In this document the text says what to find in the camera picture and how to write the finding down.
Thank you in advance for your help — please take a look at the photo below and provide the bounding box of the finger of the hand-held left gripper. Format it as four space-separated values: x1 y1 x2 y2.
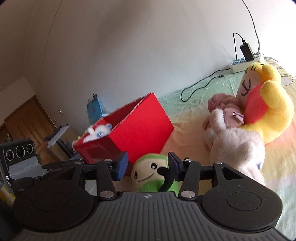
42 160 82 173

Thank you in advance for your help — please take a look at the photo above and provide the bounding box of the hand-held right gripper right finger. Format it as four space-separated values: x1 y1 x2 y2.
167 152 247 201

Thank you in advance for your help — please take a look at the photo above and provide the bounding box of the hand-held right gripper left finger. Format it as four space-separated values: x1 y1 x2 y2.
50 152 129 201

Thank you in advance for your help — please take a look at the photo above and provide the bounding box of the green plush toy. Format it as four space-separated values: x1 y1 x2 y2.
131 153 179 193

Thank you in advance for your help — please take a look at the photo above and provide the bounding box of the red storage box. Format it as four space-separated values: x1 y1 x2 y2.
73 92 174 176

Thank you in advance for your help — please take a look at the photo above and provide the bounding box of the yellow bear plush toy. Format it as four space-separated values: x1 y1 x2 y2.
236 62 295 144

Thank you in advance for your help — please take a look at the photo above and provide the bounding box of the small grey table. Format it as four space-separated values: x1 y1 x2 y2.
44 124 79 160

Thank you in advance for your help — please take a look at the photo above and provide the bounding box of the small white plush toy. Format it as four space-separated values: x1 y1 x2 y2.
83 123 112 143

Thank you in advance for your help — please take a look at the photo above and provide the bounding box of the wooden wardrobe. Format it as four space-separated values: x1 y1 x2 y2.
0 95 60 158

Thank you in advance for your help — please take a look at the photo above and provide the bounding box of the large white plush toy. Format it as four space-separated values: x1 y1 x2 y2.
203 108 266 186

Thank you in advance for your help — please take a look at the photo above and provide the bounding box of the blue packet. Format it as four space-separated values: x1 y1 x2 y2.
87 93 109 124

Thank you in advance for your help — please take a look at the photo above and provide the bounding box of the pink plush toy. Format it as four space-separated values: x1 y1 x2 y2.
202 93 245 130

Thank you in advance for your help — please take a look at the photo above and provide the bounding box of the white power strip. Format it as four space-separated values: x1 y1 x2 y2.
229 53 265 74

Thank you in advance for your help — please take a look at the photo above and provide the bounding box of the black charger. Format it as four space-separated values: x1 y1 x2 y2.
240 40 255 62

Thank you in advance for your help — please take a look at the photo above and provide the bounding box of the black charging cable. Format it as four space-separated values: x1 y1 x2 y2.
181 32 245 102

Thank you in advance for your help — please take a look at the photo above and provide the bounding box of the grey power cable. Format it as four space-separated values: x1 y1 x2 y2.
242 0 260 55

